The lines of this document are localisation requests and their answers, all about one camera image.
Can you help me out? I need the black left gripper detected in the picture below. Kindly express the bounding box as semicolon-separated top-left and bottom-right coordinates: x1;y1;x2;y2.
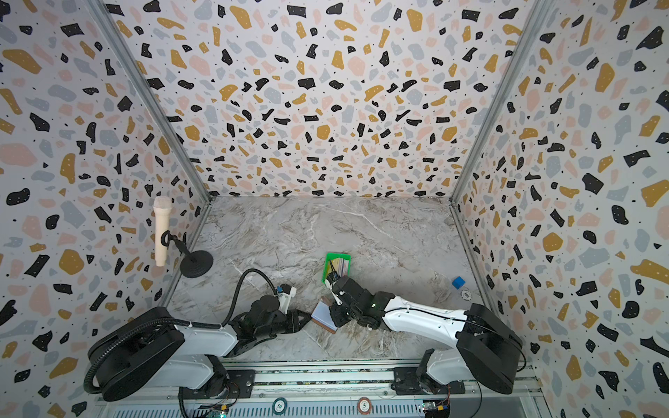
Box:
259;309;318;342

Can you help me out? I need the brown leather card holder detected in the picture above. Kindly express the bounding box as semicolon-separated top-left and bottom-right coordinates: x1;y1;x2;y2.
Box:
311;298;338;334

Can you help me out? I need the green plastic card tray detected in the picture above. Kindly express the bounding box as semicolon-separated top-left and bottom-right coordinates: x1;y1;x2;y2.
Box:
322;253;352;284

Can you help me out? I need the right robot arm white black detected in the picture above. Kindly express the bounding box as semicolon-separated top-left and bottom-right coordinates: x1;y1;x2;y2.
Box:
324;273;526;395

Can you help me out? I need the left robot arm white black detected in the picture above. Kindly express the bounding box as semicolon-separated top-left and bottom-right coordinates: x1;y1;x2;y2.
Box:
83;295;311;402

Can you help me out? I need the stack of cards in tray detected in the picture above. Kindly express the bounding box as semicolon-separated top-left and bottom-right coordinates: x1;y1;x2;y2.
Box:
326;258;349;280

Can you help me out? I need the black microphone stand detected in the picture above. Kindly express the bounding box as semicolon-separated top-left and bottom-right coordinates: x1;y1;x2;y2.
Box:
163;231;214;278

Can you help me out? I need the blue cube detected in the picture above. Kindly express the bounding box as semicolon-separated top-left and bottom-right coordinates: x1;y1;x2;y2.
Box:
452;277;465;289

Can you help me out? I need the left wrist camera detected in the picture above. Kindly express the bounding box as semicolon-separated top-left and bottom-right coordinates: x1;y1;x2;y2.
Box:
276;284;297;315

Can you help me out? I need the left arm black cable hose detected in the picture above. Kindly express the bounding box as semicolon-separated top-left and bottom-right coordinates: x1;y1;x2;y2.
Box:
83;267;280;395

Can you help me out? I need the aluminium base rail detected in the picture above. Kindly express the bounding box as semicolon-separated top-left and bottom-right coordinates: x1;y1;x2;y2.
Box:
91;360;551;417

